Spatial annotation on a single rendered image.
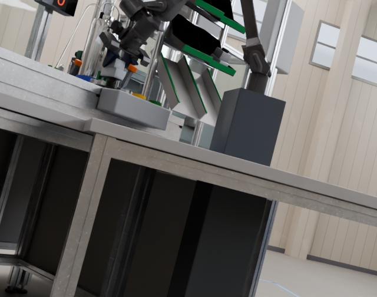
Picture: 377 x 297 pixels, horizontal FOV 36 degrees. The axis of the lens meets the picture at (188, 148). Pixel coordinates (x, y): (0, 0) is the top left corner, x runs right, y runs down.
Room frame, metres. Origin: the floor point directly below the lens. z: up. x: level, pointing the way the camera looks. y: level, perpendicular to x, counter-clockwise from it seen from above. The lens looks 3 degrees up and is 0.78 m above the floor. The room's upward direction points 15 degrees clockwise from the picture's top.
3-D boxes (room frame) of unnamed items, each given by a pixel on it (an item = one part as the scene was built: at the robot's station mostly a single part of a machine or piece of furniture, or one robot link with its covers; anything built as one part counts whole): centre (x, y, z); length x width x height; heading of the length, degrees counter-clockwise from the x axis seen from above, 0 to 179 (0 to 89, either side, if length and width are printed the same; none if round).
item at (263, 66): (1.63, -0.14, 1.15); 0.09 x 0.07 x 0.06; 167
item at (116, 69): (1.78, 0.29, 1.06); 0.08 x 0.04 x 0.07; 51
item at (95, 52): (2.74, 0.53, 1.32); 0.14 x 0.14 x 0.38
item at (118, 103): (1.57, 0.17, 0.93); 0.21 x 0.07 x 0.06; 141
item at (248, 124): (1.64, -0.14, 0.96); 0.14 x 0.14 x 0.20; 15
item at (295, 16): (3.47, -0.36, 1.42); 0.30 x 0.09 x 1.13; 141
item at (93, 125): (1.69, -0.13, 0.84); 0.90 x 0.70 x 0.03; 105
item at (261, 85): (1.64, -0.14, 1.09); 0.07 x 0.07 x 0.06; 15
